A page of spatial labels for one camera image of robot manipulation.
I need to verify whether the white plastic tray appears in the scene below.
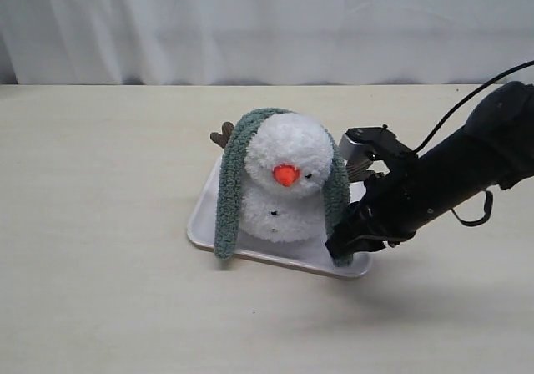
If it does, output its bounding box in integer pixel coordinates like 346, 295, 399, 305
187, 157, 372, 279

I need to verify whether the black camera cable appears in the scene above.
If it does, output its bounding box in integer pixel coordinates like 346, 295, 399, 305
415, 59, 534, 154

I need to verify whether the green fuzzy scarf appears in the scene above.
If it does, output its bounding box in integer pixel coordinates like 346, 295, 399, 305
213, 107, 355, 270

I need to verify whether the white plush snowman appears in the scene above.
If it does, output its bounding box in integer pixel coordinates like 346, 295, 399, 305
209, 113, 379, 245

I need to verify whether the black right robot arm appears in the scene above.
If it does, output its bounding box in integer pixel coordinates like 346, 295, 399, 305
325, 81, 533, 259

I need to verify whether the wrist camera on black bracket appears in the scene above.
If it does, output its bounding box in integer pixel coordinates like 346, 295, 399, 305
338, 124, 418, 170

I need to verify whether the white backdrop curtain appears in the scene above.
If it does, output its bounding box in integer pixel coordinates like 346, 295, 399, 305
1, 0, 533, 85

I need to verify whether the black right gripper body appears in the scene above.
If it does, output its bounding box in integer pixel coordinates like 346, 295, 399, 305
360, 158, 424, 247

